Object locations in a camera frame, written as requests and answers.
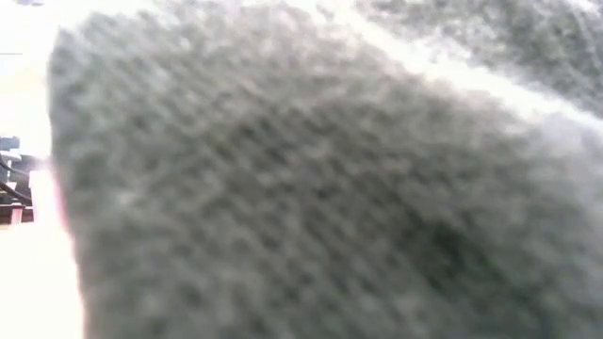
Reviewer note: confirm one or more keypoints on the black metal table frame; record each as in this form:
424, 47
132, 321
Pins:
11, 188

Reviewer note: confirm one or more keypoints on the dark grey knit hat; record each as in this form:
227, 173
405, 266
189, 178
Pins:
301, 202

